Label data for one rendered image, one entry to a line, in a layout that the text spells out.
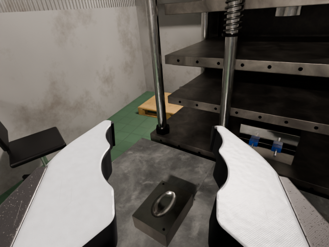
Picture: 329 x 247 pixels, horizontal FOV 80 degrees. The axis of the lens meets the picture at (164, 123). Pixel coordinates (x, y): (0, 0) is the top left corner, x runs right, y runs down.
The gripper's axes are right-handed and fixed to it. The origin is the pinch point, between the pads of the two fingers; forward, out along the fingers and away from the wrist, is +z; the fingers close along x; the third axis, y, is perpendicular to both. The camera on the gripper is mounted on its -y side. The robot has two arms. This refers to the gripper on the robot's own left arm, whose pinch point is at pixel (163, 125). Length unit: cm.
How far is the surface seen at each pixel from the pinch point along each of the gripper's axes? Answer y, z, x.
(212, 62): 15, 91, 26
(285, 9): -10, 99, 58
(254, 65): 13, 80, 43
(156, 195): 59, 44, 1
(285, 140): 45, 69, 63
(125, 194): 68, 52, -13
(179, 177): 65, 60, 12
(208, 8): -8, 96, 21
